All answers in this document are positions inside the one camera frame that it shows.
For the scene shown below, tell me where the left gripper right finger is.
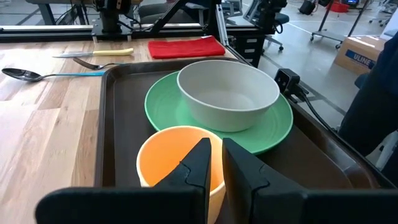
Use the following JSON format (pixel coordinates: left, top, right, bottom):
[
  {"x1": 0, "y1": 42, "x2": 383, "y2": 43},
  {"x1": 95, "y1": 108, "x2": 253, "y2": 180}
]
[{"x1": 222, "y1": 138, "x2": 398, "y2": 224}]

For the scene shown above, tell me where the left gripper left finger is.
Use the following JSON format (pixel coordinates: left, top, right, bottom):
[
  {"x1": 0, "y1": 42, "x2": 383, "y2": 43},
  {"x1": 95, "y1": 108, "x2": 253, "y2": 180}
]
[{"x1": 34, "y1": 138, "x2": 212, "y2": 224}]

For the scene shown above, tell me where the orange mug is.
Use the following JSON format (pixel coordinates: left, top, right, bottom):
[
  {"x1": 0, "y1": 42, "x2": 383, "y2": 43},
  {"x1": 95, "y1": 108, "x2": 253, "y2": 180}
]
[{"x1": 136, "y1": 125, "x2": 227, "y2": 224}]

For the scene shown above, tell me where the green plate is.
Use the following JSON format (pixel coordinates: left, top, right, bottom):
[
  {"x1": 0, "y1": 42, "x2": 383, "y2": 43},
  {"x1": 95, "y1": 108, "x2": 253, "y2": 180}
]
[{"x1": 144, "y1": 70, "x2": 294, "y2": 156}]

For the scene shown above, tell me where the pale grey bowl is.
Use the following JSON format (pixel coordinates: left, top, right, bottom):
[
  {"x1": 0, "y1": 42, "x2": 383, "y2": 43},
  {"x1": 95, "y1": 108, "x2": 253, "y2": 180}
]
[{"x1": 176, "y1": 59, "x2": 280, "y2": 133}]

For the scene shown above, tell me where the red cloth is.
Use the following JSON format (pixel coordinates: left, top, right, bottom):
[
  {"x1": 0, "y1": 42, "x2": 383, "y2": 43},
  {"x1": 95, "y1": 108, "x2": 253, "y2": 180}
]
[{"x1": 147, "y1": 35, "x2": 226, "y2": 60}]

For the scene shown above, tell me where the knife yellow handle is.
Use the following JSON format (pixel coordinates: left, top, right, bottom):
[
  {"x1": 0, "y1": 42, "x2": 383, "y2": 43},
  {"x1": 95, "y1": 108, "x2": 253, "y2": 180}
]
[{"x1": 52, "y1": 47, "x2": 134, "y2": 59}]

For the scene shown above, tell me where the fork blue handle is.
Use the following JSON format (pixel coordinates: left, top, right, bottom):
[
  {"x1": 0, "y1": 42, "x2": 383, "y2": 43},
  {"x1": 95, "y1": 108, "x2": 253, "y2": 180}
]
[{"x1": 72, "y1": 57, "x2": 125, "y2": 71}]

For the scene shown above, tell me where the black spoon blue handle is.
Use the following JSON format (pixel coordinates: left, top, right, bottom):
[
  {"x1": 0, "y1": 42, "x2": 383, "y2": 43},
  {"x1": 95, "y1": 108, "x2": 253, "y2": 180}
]
[{"x1": 1, "y1": 67, "x2": 106, "y2": 83}]

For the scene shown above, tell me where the brown plastic tray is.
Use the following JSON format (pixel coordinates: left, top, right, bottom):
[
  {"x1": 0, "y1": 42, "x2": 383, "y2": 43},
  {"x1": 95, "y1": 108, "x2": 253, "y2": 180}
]
[{"x1": 94, "y1": 57, "x2": 382, "y2": 224}]

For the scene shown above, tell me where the black drawer cabinet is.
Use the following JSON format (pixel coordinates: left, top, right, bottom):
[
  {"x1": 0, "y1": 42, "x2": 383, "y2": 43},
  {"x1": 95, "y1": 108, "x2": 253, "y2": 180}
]
[{"x1": 229, "y1": 29, "x2": 265, "y2": 68}]

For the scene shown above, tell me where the person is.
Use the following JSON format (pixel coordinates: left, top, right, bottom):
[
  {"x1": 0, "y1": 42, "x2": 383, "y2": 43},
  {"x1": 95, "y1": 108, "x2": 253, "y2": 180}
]
[{"x1": 337, "y1": 30, "x2": 398, "y2": 187}]

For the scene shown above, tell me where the cardboard box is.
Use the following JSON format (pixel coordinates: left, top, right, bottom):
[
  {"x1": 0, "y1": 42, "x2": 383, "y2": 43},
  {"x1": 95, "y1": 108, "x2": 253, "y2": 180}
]
[{"x1": 333, "y1": 35, "x2": 387, "y2": 75}]

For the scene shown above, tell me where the black rolling stand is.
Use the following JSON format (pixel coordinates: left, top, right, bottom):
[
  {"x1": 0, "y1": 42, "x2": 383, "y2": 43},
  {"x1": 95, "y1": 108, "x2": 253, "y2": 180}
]
[{"x1": 310, "y1": 0, "x2": 374, "y2": 49}]

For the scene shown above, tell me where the black office chair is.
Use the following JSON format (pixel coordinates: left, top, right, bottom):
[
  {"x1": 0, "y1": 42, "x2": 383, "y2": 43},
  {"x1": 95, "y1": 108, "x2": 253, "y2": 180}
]
[{"x1": 264, "y1": 12, "x2": 290, "y2": 52}]

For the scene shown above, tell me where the red bin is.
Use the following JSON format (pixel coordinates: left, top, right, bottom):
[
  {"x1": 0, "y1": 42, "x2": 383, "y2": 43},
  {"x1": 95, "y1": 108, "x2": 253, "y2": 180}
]
[{"x1": 326, "y1": 1, "x2": 351, "y2": 13}]

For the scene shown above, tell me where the black camera cable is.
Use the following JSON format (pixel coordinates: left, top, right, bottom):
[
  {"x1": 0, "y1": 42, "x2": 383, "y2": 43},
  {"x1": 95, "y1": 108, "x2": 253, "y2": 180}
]
[{"x1": 292, "y1": 86, "x2": 343, "y2": 134}]

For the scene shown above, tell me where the black table-level camera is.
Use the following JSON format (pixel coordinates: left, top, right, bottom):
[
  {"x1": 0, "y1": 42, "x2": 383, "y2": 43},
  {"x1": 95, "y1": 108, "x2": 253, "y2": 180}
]
[{"x1": 274, "y1": 68, "x2": 301, "y2": 96}]

